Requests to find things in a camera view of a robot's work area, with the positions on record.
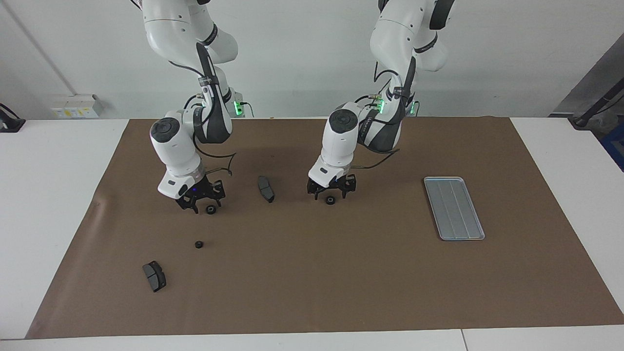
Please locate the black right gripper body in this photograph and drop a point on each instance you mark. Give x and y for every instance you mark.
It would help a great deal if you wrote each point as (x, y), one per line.
(202, 189)

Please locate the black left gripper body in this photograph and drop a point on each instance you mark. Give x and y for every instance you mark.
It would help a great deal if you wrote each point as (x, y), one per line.
(331, 184)

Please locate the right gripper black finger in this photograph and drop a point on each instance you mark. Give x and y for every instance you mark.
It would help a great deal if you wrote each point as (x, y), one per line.
(187, 202)
(219, 192)

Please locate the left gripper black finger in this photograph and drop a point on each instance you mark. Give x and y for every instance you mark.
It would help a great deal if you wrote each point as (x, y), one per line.
(350, 187)
(313, 190)

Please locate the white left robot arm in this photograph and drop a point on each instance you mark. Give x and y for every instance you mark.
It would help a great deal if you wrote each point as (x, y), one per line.
(341, 141)

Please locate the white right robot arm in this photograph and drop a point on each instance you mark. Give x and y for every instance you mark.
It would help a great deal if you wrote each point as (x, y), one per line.
(175, 146)

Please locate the silver metal tray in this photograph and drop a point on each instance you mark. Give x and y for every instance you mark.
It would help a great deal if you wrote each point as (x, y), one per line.
(456, 209)

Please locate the dark grey brake pad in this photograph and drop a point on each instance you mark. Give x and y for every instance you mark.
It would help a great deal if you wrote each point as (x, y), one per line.
(266, 190)
(155, 278)

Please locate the brown table mat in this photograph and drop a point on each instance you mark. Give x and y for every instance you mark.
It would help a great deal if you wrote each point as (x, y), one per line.
(341, 268)

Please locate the black stand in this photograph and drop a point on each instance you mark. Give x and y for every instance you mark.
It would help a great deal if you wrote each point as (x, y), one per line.
(582, 122)

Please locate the blue object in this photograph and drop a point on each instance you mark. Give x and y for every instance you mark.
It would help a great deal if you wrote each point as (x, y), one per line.
(615, 146)

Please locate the white wall socket box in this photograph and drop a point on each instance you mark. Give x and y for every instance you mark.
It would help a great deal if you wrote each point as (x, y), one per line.
(75, 106)

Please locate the black bracket object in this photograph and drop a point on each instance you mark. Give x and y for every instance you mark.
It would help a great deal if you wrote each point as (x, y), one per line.
(9, 123)

